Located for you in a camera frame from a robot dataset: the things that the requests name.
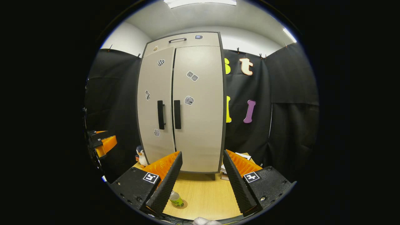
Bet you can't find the cabinet door with heart sticker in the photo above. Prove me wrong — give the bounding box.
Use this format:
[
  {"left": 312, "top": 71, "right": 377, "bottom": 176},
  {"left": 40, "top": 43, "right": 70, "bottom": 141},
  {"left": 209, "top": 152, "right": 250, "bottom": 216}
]
[{"left": 137, "top": 47, "right": 175, "bottom": 164}]

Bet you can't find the small penguin toy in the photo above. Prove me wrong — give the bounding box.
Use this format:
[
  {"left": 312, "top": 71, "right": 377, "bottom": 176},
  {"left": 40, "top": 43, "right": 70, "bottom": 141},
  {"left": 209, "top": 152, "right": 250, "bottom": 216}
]
[{"left": 135, "top": 145, "right": 149, "bottom": 168}]

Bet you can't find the green label plastic bottle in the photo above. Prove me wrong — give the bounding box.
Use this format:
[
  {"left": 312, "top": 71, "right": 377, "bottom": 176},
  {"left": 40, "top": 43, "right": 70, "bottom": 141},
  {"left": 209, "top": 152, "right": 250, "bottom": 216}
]
[{"left": 169, "top": 190, "right": 185, "bottom": 208}]

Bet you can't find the small ceiling light panel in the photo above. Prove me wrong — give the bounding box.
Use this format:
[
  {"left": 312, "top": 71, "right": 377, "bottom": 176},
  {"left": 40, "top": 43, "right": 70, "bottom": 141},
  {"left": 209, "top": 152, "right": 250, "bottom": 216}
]
[{"left": 283, "top": 28, "right": 297, "bottom": 43}]

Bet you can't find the black backdrop cloth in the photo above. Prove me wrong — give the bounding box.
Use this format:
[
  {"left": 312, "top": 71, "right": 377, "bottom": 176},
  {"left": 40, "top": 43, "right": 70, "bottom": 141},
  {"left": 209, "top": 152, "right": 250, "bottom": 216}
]
[{"left": 84, "top": 42, "right": 320, "bottom": 185}]

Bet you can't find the light grey cabinet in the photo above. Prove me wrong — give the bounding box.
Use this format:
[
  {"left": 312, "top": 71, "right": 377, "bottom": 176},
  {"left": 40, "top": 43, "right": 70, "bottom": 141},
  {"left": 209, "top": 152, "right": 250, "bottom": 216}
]
[{"left": 136, "top": 31, "right": 227, "bottom": 181}]

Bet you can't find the large ceiling light panel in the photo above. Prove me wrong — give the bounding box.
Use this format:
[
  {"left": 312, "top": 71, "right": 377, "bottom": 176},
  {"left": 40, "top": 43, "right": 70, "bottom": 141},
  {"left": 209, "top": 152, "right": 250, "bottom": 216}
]
[{"left": 163, "top": 0, "right": 237, "bottom": 9}]

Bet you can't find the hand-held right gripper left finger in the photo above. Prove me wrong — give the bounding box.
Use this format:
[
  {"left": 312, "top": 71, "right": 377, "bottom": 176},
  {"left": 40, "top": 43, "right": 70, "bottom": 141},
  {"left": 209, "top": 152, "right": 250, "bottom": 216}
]
[{"left": 109, "top": 151, "right": 183, "bottom": 217}]

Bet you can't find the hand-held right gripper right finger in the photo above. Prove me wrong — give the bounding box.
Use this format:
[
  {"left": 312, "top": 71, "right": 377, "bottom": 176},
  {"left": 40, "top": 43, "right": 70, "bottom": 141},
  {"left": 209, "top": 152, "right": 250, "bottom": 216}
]
[{"left": 222, "top": 149, "right": 296, "bottom": 217}]

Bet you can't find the cabinet door with square stickers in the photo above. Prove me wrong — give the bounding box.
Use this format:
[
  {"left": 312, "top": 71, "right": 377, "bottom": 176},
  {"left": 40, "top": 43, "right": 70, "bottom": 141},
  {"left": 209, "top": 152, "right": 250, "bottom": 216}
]
[{"left": 172, "top": 46, "right": 225, "bottom": 173}]

